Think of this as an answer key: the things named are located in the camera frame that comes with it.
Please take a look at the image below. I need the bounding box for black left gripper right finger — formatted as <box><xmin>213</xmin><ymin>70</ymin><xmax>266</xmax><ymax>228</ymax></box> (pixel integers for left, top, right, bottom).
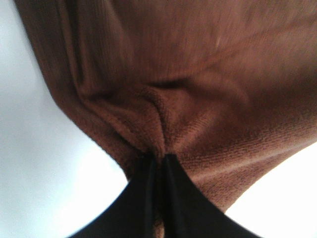
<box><xmin>162</xmin><ymin>154</ymin><xmax>258</xmax><ymax>238</ymax></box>

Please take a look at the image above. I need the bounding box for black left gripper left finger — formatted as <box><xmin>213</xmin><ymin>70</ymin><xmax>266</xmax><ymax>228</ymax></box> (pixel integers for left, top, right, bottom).
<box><xmin>71</xmin><ymin>155</ymin><xmax>156</xmax><ymax>238</ymax></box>

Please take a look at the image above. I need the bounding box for brown towel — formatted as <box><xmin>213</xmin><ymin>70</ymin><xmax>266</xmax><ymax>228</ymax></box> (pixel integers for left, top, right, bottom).
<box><xmin>15</xmin><ymin>0</ymin><xmax>317</xmax><ymax>238</ymax></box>

